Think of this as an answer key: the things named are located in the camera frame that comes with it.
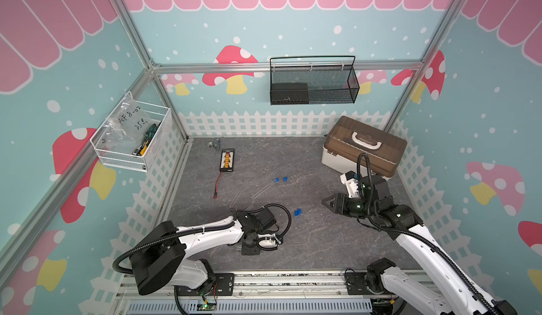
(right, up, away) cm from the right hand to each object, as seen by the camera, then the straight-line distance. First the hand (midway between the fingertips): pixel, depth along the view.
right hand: (326, 202), depth 74 cm
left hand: (-28, -19, +9) cm, 35 cm away
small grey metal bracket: (-51, +22, +43) cm, 70 cm away
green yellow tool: (-63, +24, 0) cm, 67 cm away
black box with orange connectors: (-43, +15, +35) cm, 58 cm away
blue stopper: (-17, +5, +29) cm, 34 cm away
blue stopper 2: (-13, +5, +29) cm, 33 cm away
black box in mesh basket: (-12, +43, +17) cm, 48 cm away
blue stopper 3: (-8, -8, +18) cm, 21 cm away
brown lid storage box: (+13, +24, +18) cm, 33 cm away
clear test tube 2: (-36, -1, +23) cm, 43 cm away
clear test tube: (-28, -2, +23) cm, 37 cm away
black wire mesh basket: (-1, +51, +21) cm, 55 cm away
